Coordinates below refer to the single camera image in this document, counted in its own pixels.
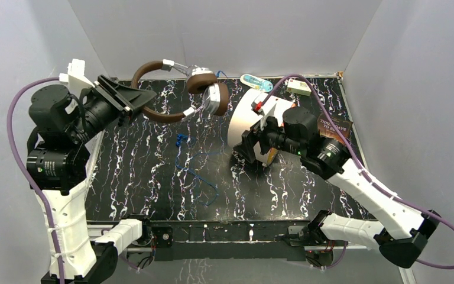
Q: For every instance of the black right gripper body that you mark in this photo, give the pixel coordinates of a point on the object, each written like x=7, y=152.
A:
x=272, y=136

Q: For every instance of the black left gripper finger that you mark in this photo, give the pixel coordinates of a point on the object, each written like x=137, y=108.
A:
x=116, y=95
x=137, y=97

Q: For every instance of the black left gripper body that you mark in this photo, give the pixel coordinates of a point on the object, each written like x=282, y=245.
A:
x=113, y=98

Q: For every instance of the brown silver headphones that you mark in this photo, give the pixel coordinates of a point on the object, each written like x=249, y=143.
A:
x=203, y=90

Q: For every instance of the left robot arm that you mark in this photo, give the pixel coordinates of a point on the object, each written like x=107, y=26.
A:
x=56, y=161

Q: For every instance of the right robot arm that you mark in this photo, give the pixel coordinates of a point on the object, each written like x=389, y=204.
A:
x=399, y=233

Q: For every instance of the white cylindrical drum box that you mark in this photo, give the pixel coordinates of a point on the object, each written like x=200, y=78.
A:
x=244, y=117

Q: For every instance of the small white green box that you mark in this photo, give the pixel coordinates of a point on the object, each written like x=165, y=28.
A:
x=298, y=87

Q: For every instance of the blue white blister pack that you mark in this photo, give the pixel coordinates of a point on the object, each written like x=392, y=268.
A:
x=257, y=83

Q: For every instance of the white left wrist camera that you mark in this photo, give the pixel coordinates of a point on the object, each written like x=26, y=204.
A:
x=75, y=79

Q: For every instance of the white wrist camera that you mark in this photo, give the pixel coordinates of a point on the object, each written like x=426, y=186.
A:
x=272, y=108
x=75, y=79

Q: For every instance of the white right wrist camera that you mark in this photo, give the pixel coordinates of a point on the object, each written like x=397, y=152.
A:
x=272, y=108

